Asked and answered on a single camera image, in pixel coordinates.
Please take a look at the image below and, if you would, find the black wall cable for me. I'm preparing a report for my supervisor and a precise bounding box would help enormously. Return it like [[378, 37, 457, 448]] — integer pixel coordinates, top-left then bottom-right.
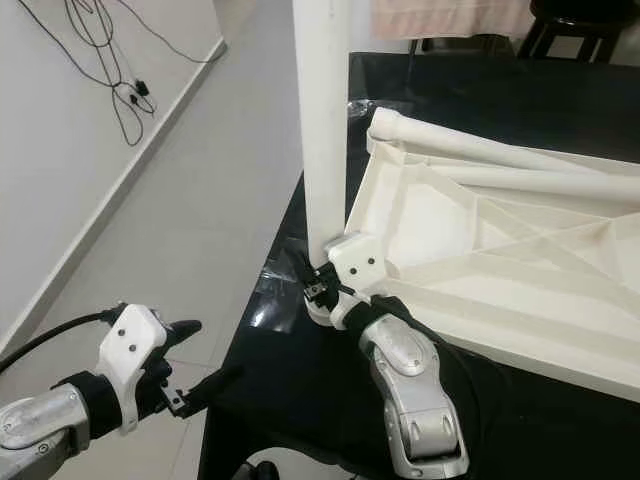
[[60, 0, 161, 148], [140, 0, 227, 67]]

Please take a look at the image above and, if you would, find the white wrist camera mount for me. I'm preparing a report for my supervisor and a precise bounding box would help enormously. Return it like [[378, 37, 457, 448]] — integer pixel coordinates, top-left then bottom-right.
[[97, 302, 170, 437], [324, 231, 387, 332]]

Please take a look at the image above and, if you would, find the white plastic table top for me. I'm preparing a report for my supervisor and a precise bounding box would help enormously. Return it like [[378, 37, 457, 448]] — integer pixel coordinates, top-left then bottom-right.
[[305, 133, 640, 403]]

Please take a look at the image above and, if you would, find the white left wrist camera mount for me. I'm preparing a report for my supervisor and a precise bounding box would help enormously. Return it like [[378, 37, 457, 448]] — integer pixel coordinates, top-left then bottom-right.
[[97, 302, 170, 437]]

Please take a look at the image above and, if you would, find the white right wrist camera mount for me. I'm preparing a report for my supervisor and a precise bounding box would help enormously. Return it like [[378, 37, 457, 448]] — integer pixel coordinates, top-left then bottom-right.
[[324, 231, 387, 332]]

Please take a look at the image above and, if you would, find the beige cloth covered bench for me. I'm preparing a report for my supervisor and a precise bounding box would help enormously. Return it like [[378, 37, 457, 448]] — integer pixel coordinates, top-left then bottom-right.
[[368, 0, 539, 43]]

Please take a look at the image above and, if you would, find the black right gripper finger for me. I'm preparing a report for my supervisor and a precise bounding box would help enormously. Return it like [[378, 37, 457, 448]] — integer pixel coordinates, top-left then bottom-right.
[[284, 247, 323, 300]]

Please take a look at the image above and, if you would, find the black table cloth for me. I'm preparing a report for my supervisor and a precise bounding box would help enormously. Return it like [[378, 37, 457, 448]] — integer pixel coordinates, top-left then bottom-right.
[[196, 48, 640, 480]]

